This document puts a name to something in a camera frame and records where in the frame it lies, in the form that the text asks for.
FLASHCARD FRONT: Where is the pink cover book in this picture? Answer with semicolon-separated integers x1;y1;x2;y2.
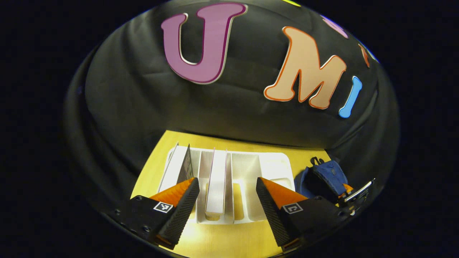
204;148;227;216

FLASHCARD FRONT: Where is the dark cover book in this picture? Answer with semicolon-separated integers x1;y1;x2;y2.
158;143;195;194

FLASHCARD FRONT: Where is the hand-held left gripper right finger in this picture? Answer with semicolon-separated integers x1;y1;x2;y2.
255;177;345;253

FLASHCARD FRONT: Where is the black backdrop cloth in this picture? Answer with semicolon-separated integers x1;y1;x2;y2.
65;0;400;212

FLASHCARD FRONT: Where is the white plastic bookshelf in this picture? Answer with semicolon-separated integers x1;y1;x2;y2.
158;143;296;225

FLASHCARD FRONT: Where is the blue schoolbag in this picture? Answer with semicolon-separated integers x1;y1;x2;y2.
296;157;350;205

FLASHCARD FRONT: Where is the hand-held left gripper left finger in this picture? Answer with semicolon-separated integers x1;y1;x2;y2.
108;177;200;250

